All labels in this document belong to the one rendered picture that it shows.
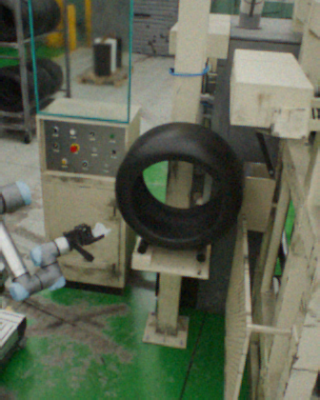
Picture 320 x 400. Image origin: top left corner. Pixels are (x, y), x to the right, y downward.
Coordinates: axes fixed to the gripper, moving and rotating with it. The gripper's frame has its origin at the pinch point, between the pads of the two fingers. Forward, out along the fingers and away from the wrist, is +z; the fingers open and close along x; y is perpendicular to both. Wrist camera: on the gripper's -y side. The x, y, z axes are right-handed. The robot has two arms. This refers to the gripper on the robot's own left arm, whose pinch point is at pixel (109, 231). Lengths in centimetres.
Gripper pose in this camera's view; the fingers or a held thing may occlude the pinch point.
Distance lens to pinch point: 204.1
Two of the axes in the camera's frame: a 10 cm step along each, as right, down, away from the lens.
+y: -2.4, -9.4, -2.5
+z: 8.4, -3.3, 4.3
